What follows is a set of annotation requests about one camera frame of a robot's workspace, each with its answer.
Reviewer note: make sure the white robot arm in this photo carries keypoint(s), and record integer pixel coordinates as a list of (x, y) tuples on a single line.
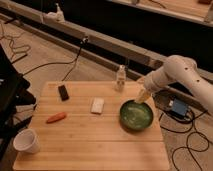
[(179, 69)]

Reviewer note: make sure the metal rail beam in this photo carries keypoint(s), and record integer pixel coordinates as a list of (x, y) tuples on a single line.
[(141, 35)]

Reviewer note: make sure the black rectangular block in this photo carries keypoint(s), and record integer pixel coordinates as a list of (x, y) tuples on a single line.
[(63, 93)]

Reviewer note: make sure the clear plastic bottle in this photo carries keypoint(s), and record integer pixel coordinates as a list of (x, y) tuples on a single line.
[(120, 78)]

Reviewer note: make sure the blue electronics box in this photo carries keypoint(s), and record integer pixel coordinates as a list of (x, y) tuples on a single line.
[(178, 108)]

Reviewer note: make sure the white paper cup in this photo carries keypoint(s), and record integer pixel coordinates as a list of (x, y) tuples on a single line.
[(27, 141)]

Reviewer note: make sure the black equipment stand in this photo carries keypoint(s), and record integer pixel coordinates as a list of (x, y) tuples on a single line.
[(13, 92)]

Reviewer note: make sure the green ceramic bowl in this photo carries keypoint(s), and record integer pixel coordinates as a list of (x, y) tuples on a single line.
[(136, 116)]

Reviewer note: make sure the white object on rail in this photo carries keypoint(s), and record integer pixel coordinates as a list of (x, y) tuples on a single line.
[(57, 16)]

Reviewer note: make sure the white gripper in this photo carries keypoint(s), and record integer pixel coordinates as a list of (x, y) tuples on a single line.
[(149, 85)]

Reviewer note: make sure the orange carrot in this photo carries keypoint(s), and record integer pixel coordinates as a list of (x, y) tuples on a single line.
[(56, 117)]

